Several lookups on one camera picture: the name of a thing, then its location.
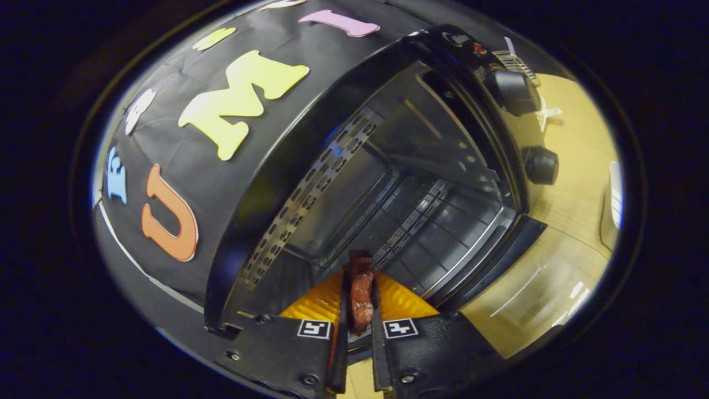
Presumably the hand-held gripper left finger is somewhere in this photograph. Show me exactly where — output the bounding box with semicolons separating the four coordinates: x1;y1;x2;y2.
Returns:
215;270;351;398

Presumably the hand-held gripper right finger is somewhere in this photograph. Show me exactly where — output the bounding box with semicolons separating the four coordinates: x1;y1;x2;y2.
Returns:
370;272;505;396

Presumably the brown meat slice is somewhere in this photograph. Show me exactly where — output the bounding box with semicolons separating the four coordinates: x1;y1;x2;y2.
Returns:
346;249;377;336

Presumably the black toaster oven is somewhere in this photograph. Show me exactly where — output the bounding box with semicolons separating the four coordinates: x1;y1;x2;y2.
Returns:
204;25;560;339

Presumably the white rectangular dish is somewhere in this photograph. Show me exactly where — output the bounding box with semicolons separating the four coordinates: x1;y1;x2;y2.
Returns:
600;160;624;253

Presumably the white divided dish with beans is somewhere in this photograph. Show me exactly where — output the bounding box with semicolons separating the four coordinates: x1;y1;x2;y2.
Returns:
533;95;563;132

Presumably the wire mesh basket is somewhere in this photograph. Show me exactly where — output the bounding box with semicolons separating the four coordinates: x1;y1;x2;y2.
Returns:
492;36;541;86

